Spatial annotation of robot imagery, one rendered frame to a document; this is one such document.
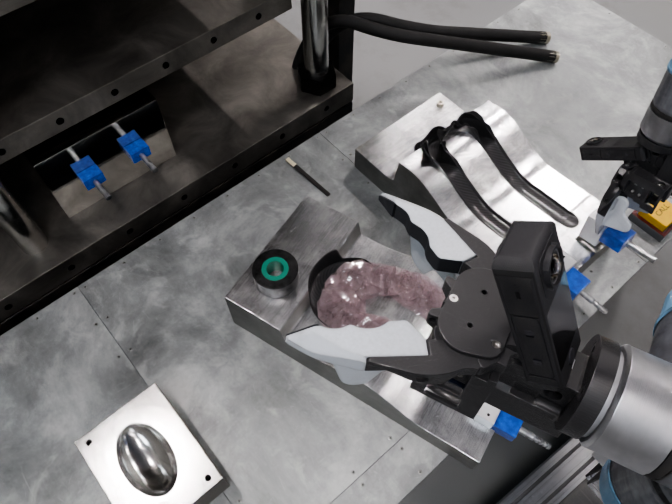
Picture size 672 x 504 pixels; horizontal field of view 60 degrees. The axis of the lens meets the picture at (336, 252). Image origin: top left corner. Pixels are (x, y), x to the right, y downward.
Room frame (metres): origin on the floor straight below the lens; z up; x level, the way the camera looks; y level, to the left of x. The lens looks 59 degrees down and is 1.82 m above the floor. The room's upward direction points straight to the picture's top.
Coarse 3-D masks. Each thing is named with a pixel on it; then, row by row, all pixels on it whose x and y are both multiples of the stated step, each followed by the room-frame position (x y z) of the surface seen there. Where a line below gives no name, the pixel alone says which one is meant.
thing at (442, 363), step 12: (432, 348) 0.14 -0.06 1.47; (444, 348) 0.14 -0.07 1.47; (372, 360) 0.13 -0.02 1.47; (384, 360) 0.13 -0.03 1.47; (396, 360) 0.13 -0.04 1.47; (408, 360) 0.13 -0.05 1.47; (420, 360) 0.13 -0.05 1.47; (432, 360) 0.13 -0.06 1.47; (444, 360) 0.13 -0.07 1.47; (456, 360) 0.13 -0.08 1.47; (468, 360) 0.13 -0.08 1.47; (396, 372) 0.12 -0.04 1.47; (408, 372) 0.12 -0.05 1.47; (420, 372) 0.12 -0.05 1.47; (432, 372) 0.12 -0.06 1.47; (444, 372) 0.12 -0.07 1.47; (456, 372) 0.12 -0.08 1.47; (468, 372) 0.12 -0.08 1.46
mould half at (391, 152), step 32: (416, 128) 0.89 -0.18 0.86; (512, 128) 0.83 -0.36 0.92; (384, 160) 0.80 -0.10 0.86; (416, 160) 0.74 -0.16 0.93; (480, 160) 0.75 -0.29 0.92; (512, 160) 0.77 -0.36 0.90; (384, 192) 0.76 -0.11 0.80; (416, 192) 0.69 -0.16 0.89; (448, 192) 0.68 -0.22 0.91; (480, 192) 0.69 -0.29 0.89; (512, 192) 0.70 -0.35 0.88; (544, 192) 0.70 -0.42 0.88; (576, 192) 0.69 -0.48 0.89; (480, 224) 0.62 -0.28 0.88; (576, 256) 0.55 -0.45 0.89
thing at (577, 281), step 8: (568, 256) 0.53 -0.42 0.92; (568, 264) 0.51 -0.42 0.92; (568, 272) 0.50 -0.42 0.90; (576, 272) 0.50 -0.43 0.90; (568, 280) 0.49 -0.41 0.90; (576, 280) 0.49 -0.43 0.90; (584, 280) 0.49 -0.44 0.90; (576, 288) 0.47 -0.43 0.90; (584, 288) 0.48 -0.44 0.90; (576, 296) 0.46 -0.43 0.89; (584, 296) 0.46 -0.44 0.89; (592, 296) 0.46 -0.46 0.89; (600, 304) 0.44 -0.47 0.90
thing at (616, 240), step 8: (592, 216) 0.59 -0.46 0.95; (584, 224) 0.59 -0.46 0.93; (592, 224) 0.58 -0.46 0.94; (584, 232) 0.58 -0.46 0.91; (592, 232) 0.57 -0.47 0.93; (600, 232) 0.57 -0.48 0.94; (608, 232) 0.56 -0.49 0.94; (616, 232) 0.56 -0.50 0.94; (624, 232) 0.56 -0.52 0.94; (632, 232) 0.56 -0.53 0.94; (592, 240) 0.57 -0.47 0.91; (600, 240) 0.56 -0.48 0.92; (608, 240) 0.55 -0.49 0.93; (616, 240) 0.55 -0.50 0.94; (624, 240) 0.54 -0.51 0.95; (616, 248) 0.54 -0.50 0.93; (632, 248) 0.54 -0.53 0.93; (640, 248) 0.53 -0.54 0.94; (648, 256) 0.52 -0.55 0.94
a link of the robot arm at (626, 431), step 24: (624, 360) 0.13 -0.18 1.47; (648, 360) 0.13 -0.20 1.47; (624, 384) 0.11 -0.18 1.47; (648, 384) 0.11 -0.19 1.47; (624, 408) 0.10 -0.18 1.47; (648, 408) 0.10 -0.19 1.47; (600, 432) 0.09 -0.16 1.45; (624, 432) 0.09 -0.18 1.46; (648, 432) 0.09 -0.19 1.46; (624, 456) 0.08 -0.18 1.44; (648, 456) 0.07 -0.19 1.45
